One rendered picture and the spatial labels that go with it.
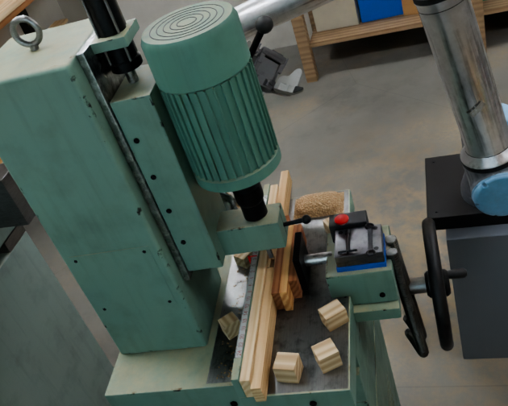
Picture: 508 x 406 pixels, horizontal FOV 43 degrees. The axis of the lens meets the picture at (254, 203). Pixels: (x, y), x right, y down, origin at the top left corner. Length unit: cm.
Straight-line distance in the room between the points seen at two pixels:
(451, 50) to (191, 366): 91
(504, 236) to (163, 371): 103
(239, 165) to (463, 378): 136
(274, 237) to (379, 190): 181
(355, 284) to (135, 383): 55
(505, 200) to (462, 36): 45
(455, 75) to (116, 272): 87
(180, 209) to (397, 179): 200
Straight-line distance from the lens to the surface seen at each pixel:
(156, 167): 123
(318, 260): 137
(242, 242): 136
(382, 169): 324
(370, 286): 134
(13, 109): 121
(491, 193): 171
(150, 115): 117
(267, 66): 142
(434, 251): 135
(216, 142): 116
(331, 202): 157
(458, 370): 234
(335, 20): 421
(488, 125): 163
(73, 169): 124
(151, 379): 151
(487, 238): 197
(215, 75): 110
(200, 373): 147
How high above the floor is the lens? 186
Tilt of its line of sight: 35 degrees down
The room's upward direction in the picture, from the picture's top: 20 degrees counter-clockwise
